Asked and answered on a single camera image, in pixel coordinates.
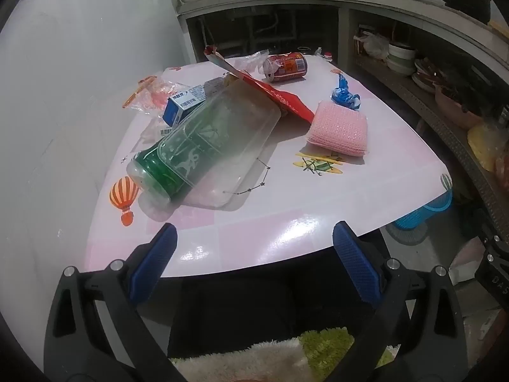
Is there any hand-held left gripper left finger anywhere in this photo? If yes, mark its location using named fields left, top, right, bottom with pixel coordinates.
left=44, top=223, right=187, bottom=382

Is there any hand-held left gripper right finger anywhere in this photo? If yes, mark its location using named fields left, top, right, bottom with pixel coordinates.
left=326, top=221, right=468, bottom=382

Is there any blue plastic basket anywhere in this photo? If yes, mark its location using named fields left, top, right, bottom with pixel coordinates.
left=394, top=189, right=454, bottom=231

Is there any green label plastic bottle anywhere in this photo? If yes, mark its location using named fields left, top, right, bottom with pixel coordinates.
left=126, top=116, right=235, bottom=209

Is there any red snack bag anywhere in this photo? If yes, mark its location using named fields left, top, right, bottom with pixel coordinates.
left=204, top=46, right=317, bottom=124

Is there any yellow plastic bag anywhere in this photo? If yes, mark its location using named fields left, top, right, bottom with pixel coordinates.
left=467, top=123, right=509, bottom=172

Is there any white green fluffy rug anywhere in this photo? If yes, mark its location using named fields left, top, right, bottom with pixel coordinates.
left=169, top=326, right=400, bottom=382

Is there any clear wrapper with barcode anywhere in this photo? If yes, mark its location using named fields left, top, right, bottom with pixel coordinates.
left=143, top=121, right=176, bottom=140

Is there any pink scouring sponge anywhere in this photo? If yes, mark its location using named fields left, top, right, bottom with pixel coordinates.
left=305, top=101, right=370, bottom=158

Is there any clear plastic container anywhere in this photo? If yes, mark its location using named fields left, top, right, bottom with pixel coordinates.
left=126, top=83, right=283, bottom=209

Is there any blue white medicine box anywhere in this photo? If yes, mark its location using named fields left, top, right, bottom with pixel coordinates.
left=162, top=83, right=209, bottom=128

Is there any pink clay pot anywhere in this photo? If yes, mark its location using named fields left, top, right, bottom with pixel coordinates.
left=433, top=83, right=484, bottom=130

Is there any grey perforated basket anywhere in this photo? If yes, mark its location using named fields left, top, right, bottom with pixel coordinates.
left=354, top=53, right=509, bottom=239

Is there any blue white crumpled wrapper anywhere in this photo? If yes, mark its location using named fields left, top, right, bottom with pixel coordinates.
left=329, top=74, right=362, bottom=110

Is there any pink orange plastic wrapper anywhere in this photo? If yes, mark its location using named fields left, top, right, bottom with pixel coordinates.
left=121, top=75, right=187, bottom=114

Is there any stack of plates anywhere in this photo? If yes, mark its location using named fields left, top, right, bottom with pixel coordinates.
left=411, top=58, right=438, bottom=92

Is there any red drink can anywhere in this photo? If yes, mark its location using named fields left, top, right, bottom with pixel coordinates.
left=262, top=52, right=309, bottom=83

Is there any stack of white bowls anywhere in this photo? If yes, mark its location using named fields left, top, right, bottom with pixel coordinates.
left=386, top=41, right=417, bottom=76

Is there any white plastic bag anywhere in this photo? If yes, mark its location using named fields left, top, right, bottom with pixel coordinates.
left=354, top=31, right=389, bottom=60

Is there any clear crumpled plastic bag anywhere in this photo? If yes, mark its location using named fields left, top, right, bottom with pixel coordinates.
left=234, top=50, right=271, bottom=74

